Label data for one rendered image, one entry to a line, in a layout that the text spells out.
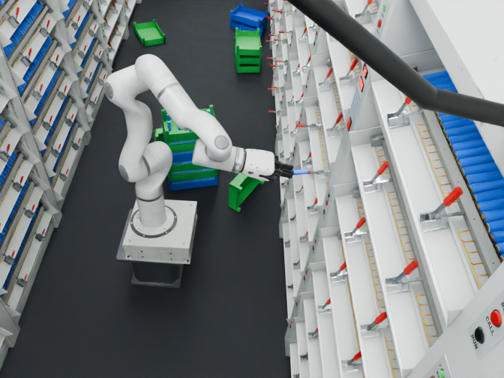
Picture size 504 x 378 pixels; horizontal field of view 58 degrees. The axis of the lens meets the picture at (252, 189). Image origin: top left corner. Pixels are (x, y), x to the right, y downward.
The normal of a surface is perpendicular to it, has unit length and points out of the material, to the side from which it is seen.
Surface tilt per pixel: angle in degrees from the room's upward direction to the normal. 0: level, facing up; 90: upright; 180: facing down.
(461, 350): 90
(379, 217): 19
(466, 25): 0
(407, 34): 90
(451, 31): 0
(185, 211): 4
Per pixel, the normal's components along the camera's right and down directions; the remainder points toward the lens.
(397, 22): 0.00, 0.73
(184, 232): 0.04, -0.73
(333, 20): 0.14, 0.59
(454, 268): -0.25, -0.66
